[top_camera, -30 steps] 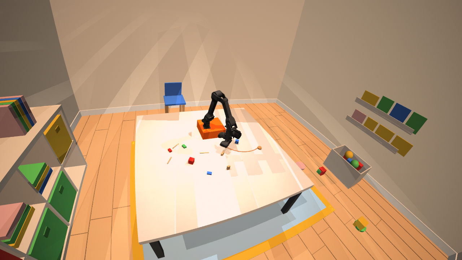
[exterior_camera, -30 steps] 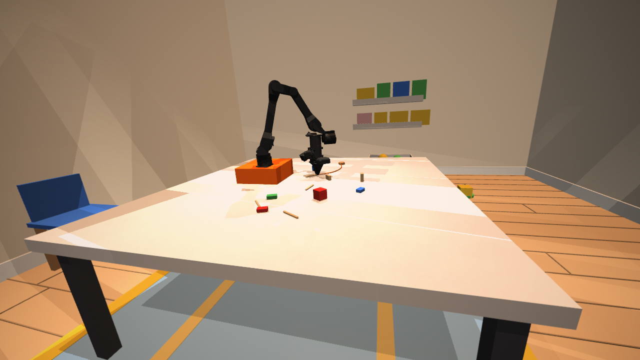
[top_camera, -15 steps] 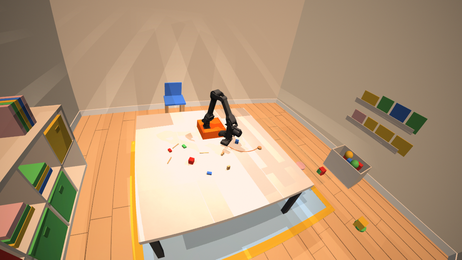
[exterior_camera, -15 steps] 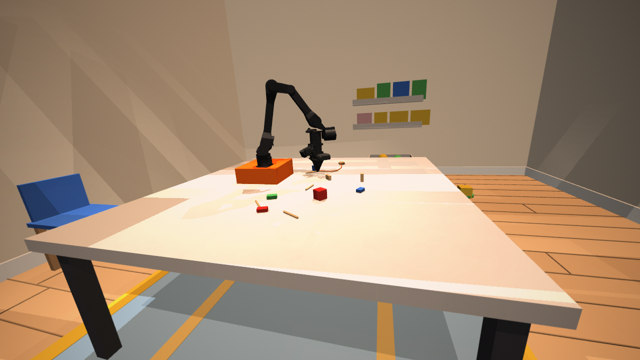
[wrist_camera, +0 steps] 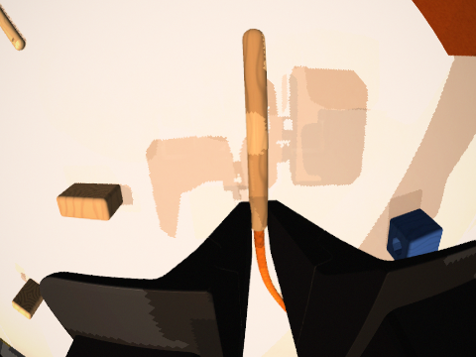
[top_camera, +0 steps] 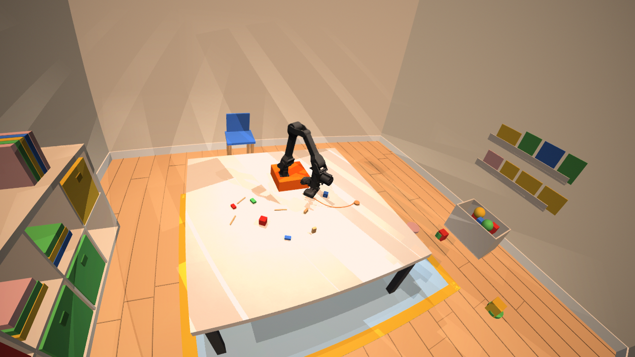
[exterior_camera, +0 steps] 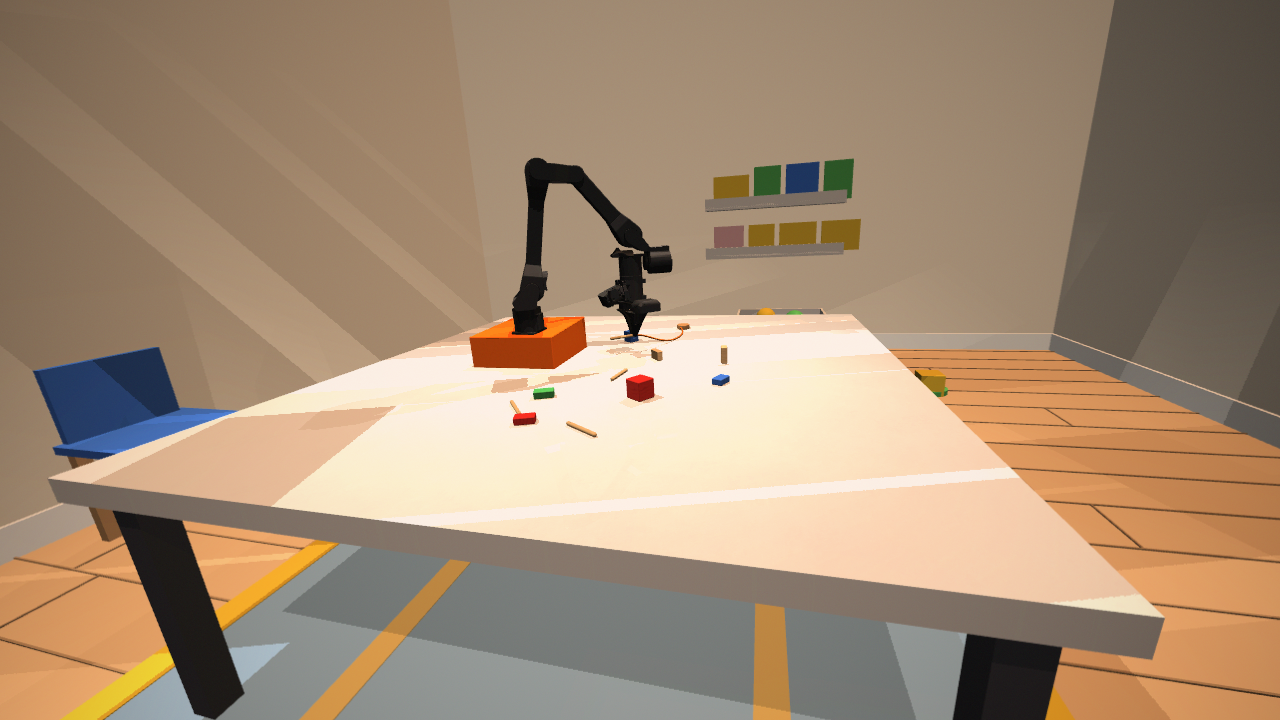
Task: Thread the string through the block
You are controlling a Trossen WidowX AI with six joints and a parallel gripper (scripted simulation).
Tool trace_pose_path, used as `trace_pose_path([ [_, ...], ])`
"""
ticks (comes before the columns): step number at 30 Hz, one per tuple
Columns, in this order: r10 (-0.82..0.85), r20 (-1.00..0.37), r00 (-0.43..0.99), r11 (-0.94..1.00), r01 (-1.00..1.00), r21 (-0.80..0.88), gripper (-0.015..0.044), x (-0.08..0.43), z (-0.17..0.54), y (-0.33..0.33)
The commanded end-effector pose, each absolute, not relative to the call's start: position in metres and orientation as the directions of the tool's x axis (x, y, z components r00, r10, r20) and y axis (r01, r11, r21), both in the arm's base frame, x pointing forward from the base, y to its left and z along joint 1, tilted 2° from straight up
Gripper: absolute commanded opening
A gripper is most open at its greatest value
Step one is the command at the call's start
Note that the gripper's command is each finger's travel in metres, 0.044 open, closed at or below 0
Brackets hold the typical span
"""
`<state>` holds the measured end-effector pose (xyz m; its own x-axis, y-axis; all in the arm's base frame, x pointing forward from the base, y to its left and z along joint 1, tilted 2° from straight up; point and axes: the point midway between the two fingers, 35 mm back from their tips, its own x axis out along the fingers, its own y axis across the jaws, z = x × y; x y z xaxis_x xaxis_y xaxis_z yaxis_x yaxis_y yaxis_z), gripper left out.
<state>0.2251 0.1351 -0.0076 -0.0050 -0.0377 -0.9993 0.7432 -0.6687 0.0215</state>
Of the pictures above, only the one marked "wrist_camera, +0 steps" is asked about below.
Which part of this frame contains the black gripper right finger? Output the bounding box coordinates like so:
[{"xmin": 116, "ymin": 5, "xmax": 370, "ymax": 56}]
[{"xmin": 267, "ymin": 199, "xmax": 476, "ymax": 357}]

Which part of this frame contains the thin wooden stick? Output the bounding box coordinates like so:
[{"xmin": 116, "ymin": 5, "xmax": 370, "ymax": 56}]
[{"xmin": 0, "ymin": 7, "xmax": 25, "ymax": 52}]

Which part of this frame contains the wooden stick with orange string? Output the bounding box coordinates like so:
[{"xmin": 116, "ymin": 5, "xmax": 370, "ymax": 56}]
[{"xmin": 242, "ymin": 28, "xmax": 286, "ymax": 312}]

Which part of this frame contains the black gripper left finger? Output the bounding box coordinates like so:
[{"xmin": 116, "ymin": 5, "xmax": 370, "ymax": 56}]
[{"xmin": 40, "ymin": 201, "xmax": 253, "ymax": 357}]

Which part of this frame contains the blue square block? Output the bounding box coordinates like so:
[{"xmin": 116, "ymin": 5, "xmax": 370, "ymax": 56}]
[{"xmin": 386, "ymin": 209, "xmax": 443, "ymax": 261}]

